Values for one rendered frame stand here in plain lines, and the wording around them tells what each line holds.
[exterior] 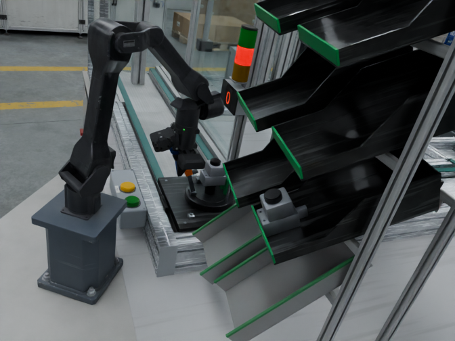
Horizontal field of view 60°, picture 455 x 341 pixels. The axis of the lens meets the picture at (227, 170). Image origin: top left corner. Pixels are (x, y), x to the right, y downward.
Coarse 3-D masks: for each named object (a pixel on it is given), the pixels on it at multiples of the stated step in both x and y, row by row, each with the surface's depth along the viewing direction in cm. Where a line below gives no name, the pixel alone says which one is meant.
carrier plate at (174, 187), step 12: (168, 180) 118; (180, 180) 120; (168, 192) 113; (180, 192) 114; (168, 204) 109; (180, 204) 109; (180, 216) 105; (204, 216) 107; (216, 216) 108; (180, 228) 101; (192, 228) 102
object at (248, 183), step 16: (272, 144) 84; (240, 160) 84; (256, 160) 85; (272, 160) 84; (240, 176) 82; (256, 176) 81; (272, 176) 80; (288, 176) 73; (240, 192) 78; (256, 192) 73
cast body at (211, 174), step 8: (208, 160) 109; (216, 160) 108; (208, 168) 108; (216, 168) 107; (200, 176) 110; (208, 176) 108; (216, 176) 108; (224, 176) 110; (208, 184) 109; (216, 184) 110; (224, 184) 111
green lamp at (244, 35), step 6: (240, 30) 111; (246, 30) 110; (252, 30) 110; (240, 36) 112; (246, 36) 110; (252, 36) 111; (240, 42) 112; (246, 42) 111; (252, 42) 112; (252, 48) 113
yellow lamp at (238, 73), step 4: (236, 64) 115; (236, 68) 116; (240, 68) 115; (244, 68) 115; (248, 68) 116; (232, 72) 118; (236, 72) 116; (240, 72) 116; (244, 72) 116; (248, 72) 117; (232, 76) 118; (236, 76) 117; (240, 76) 116; (244, 76) 117; (236, 80) 117; (240, 80) 117; (244, 80) 117
